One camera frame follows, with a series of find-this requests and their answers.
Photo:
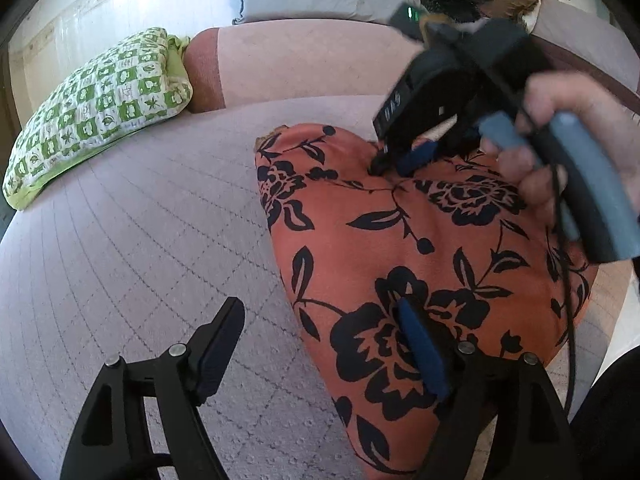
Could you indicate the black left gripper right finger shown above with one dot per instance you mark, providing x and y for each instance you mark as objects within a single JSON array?
[{"x": 472, "y": 389}]

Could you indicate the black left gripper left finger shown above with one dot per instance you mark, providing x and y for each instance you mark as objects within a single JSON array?
[{"x": 141, "y": 417}]

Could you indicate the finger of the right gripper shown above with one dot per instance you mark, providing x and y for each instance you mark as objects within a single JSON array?
[
  {"x": 385, "y": 159},
  {"x": 419, "y": 156}
]

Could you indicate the orange black floral garment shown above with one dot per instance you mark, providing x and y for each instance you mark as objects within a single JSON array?
[{"x": 454, "y": 239}]

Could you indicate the person's right hand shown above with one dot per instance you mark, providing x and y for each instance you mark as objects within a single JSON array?
[{"x": 605, "y": 118}]

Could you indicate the pale quilted bed cover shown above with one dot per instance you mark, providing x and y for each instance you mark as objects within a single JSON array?
[{"x": 128, "y": 253}]

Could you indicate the pink bolster cushion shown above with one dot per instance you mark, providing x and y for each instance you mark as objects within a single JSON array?
[{"x": 291, "y": 59}]

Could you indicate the green white patterned pillow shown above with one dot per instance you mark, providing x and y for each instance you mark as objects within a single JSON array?
[{"x": 137, "y": 83}]

